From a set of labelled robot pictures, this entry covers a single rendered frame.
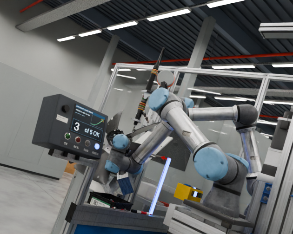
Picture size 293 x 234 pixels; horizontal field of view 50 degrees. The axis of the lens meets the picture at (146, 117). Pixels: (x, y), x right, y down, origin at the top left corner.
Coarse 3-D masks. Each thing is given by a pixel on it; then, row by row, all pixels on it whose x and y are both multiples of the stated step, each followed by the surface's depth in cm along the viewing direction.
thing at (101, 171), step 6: (102, 150) 196; (102, 156) 193; (102, 162) 190; (78, 168) 183; (84, 168) 184; (102, 168) 188; (96, 174) 183; (102, 174) 185; (108, 174) 187; (96, 180) 180; (102, 180) 182
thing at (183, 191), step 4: (180, 184) 192; (176, 188) 193; (180, 188) 191; (184, 188) 190; (188, 188) 188; (192, 188) 189; (176, 192) 192; (180, 192) 191; (184, 192) 189; (188, 192) 187; (200, 192) 196; (176, 196) 191; (180, 196) 190; (184, 196) 188; (188, 196) 187; (192, 196) 190; (192, 200) 191; (196, 200) 194
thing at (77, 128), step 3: (75, 120) 119; (78, 120) 120; (72, 123) 118; (75, 123) 119; (78, 123) 120; (81, 123) 122; (72, 126) 118; (75, 126) 119; (78, 126) 120; (81, 126) 121; (72, 129) 118; (75, 129) 119; (78, 129) 120; (78, 132) 120
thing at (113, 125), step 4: (120, 112) 231; (116, 116) 232; (120, 116) 226; (112, 120) 233; (116, 120) 226; (112, 124) 228; (116, 124) 221; (108, 128) 232; (112, 128) 225; (116, 128) 217; (108, 132) 229
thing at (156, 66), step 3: (156, 63) 208; (153, 66) 208; (156, 66) 206; (156, 69) 210; (138, 111) 202; (141, 111) 203; (138, 114) 202; (141, 114) 203; (135, 117) 202; (138, 117) 202; (135, 123) 202
